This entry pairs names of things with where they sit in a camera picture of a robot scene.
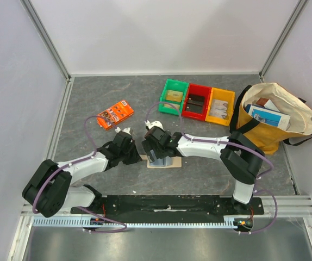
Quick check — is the beige card holder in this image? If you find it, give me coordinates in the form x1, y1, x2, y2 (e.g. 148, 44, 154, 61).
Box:
140, 155, 182, 169

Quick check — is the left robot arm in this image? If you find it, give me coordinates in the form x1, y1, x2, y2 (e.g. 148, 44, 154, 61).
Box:
22, 128, 142, 218

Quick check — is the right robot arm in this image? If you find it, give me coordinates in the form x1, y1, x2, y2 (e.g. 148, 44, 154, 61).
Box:
142, 126, 265, 214

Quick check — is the gold card in green bin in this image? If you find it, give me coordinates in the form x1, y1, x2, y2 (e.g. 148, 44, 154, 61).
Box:
165, 90, 183, 103

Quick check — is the black card in red bin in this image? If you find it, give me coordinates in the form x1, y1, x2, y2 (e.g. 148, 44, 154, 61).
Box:
188, 94, 205, 103

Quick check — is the white vip card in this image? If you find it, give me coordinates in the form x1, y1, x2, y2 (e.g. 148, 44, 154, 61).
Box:
212, 99, 228, 110
209, 108, 227, 119

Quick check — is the orange snack box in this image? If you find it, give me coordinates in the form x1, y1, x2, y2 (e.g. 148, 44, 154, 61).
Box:
97, 100, 134, 131

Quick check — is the green plastic bin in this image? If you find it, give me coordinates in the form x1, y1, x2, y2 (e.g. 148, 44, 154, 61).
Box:
158, 79, 189, 116

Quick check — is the red plastic bin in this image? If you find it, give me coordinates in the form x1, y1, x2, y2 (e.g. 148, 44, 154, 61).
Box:
182, 83, 212, 121

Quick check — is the yellow plastic bin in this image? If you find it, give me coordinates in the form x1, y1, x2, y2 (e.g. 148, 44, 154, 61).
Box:
205, 88, 235, 126

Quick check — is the brown box in bag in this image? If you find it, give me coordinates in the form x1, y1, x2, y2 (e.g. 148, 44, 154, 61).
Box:
256, 98, 269, 107

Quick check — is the blue white box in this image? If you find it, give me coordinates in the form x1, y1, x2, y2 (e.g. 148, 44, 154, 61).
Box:
246, 104, 290, 131

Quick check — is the yellow canvas tote bag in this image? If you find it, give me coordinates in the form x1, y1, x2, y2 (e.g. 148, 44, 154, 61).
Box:
229, 83, 312, 155

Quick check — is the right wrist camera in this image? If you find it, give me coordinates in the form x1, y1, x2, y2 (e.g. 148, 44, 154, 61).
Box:
145, 120, 164, 130

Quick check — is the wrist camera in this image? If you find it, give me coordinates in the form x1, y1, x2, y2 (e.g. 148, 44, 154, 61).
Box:
114, 127, 132, 136
145, 120, 164, 130

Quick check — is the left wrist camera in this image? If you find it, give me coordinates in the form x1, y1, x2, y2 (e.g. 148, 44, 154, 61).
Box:
114, 127, 132, 136

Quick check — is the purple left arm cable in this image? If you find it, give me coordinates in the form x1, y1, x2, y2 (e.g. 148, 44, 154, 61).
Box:
32, 116, 128, 234

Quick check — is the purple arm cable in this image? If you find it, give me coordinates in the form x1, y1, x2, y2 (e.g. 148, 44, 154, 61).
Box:
145, 102, 279, 235
32, 116, 128, 234

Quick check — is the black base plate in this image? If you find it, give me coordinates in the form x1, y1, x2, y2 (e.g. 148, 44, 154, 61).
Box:
70, 194, 265, 224

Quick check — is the white slotted cable duct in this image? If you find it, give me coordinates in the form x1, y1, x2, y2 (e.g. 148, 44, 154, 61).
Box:
33, 215, 238, 229

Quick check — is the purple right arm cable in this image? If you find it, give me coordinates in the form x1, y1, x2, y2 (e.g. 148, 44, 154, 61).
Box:
145, 102, 279, 235

